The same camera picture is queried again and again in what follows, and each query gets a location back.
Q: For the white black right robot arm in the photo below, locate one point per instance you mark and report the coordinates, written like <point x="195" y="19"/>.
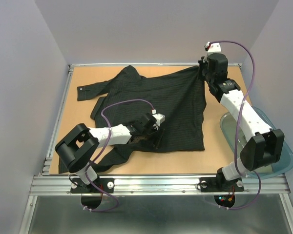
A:
<point x="263" y="143"/>

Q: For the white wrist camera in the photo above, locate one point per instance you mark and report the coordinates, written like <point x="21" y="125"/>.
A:
<point x="212" y="47"/>
<point x="160" y="118"/>

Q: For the black pinstriped long sleeve shirt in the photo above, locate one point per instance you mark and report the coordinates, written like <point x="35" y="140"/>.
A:
<point x="101" y="95"/>

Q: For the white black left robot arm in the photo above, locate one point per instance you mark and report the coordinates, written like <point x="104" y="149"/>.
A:
<point x="77" y="147"/>

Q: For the aluminium table frame rail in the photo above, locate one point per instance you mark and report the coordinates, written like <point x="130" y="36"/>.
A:
<point x="159" y="195"/>

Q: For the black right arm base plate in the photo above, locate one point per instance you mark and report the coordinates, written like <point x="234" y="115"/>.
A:
<point x="213" y="184"/>

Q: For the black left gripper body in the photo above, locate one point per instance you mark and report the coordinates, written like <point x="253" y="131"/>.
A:
<point x="151" y="130"/>

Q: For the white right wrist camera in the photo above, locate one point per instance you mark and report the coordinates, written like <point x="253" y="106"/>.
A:
<point x="212" y="47"/>

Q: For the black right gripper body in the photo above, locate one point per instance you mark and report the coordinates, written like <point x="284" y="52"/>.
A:
<point x="204" y="73"/>

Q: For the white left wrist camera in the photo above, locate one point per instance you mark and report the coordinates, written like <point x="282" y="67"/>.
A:
<point x="160" y="118"/>

